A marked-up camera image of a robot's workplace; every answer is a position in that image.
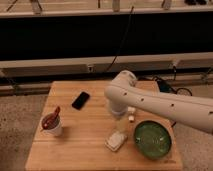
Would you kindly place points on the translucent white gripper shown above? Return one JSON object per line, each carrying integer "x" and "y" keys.
{"x": 122, "y": 124}

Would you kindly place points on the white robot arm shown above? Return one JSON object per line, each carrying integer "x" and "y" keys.
{"x": 195, "y": 112}

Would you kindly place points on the green ceramic bowl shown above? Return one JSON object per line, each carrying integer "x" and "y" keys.
{"x": 152, "y": 139}

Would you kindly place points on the wooden table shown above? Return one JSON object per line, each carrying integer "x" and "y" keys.
{"x": 81, "y": 147}

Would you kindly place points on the black smartphone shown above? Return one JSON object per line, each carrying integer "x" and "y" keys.
{"x": 80, "y": 100}

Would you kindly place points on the white paper cup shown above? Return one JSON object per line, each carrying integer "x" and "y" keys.
{"x": 56, "y": 129}

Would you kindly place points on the red spoon in cup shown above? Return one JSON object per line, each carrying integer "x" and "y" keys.
{"x": 49, "y": 121}

